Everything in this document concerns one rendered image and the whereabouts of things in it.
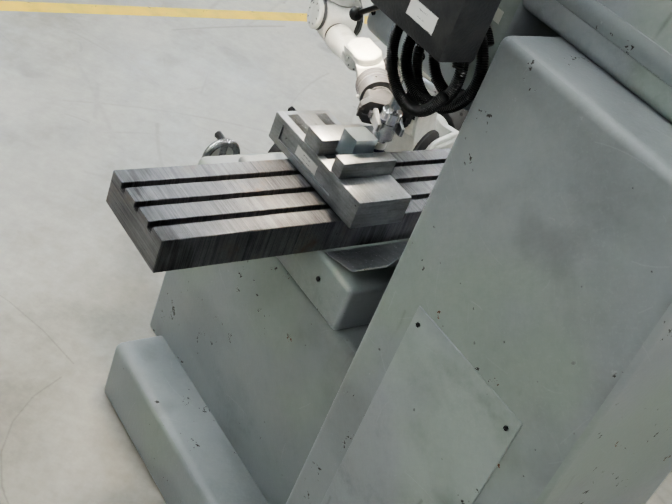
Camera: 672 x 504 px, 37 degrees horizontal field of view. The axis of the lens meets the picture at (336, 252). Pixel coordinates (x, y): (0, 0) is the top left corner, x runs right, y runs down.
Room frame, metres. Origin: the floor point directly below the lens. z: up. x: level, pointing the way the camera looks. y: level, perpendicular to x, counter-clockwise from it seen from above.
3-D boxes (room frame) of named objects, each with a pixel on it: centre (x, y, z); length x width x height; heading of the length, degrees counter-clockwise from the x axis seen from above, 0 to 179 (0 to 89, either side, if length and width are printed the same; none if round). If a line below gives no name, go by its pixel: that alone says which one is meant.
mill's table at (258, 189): (2.05, -0.03, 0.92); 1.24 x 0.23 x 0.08; 137
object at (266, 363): (2.03, 0.02, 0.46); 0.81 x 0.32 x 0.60; 47
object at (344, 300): (2.02, 0.00, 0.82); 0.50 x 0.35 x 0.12; 47
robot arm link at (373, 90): (2.10, 0.04, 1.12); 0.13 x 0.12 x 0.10; 112
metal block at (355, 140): (1.97, 0.05, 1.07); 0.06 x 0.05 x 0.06; 137
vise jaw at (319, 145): (2.01, 0.09, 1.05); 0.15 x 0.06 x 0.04; 137
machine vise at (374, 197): (1.99, 0.07, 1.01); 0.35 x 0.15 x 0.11; 47
